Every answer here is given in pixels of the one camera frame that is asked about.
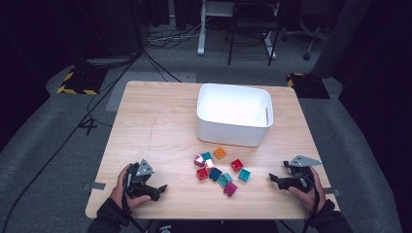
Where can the orange building block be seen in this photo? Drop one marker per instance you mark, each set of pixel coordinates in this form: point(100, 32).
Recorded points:
point(219, 153)

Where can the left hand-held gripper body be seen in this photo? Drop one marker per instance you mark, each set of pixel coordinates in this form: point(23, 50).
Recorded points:
point(144, 168)

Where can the person's right hand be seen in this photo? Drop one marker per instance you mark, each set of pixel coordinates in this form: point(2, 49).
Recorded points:
point(315, 197)

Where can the pink building block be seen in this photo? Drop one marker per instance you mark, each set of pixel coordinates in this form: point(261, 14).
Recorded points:
point(209, 164)

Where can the dark stand with grey base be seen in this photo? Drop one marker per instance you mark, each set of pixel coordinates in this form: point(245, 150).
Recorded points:
point(107, 61)

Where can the white desk frame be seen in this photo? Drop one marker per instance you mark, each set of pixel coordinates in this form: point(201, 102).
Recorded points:
point(201, 39)

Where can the dark blue building block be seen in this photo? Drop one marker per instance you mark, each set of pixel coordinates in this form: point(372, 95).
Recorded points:
point(215, 174)

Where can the person's dark clothing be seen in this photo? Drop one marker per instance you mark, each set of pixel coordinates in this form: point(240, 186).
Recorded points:
point(210, 227)

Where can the magenta building block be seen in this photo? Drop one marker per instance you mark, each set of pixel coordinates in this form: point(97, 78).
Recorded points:
point(230, 189)

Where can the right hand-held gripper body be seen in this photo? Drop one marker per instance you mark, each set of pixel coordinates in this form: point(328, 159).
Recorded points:
point(303, 160)

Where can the white plastic bin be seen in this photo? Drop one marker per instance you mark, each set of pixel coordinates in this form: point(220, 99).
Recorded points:
point(233, 132)

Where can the purple building block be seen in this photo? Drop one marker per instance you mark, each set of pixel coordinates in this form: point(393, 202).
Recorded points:
point(199, 160)

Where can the grey office chair base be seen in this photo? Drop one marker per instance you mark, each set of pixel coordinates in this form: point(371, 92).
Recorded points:
point(312, 43)

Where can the grey tape piece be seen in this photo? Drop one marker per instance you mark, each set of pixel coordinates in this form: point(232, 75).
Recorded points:
point(333, 192)
point(97, 186)

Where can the grey curtain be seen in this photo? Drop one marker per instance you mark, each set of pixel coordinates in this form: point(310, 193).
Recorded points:
point(343, 39)

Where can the person's left hand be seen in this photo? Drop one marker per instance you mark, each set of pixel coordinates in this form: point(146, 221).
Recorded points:
point(118, 191)

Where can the black chair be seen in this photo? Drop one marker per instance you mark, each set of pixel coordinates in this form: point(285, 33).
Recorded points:
point(252, 24)

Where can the black yellow striped stand base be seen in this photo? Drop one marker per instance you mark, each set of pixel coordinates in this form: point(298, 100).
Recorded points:
point(82, 82)
point(307, 85)

